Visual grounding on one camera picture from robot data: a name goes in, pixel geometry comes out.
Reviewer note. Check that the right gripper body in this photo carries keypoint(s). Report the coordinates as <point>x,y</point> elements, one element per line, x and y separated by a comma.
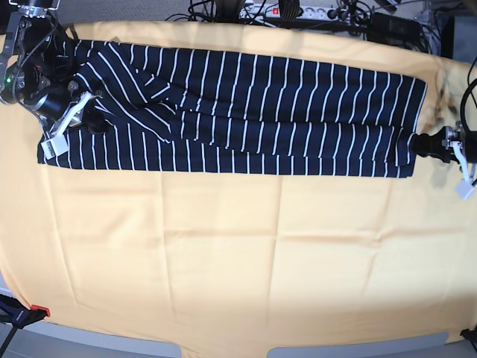
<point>49,102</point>

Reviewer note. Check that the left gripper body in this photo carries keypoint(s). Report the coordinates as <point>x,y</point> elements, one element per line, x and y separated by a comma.
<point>468,140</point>

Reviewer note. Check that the navy white striped T-shirt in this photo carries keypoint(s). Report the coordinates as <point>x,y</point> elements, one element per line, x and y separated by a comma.
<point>197,110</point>

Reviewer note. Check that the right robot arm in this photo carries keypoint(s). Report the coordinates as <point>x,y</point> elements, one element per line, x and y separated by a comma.
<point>39,71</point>

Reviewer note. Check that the black power adapter box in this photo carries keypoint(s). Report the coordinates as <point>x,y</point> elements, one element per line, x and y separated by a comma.
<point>383,27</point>

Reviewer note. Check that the yellow table cloth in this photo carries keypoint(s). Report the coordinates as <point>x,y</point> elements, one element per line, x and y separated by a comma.
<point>236,265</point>

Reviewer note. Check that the white power strip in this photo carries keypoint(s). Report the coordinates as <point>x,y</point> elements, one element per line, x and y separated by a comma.
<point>306,13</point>

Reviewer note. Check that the black clamp right corner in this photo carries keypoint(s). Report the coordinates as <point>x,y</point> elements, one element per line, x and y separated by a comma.
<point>469,335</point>

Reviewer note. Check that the blue clamp with red tip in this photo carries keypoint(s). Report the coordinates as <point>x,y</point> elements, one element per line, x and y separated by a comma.
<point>13,312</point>

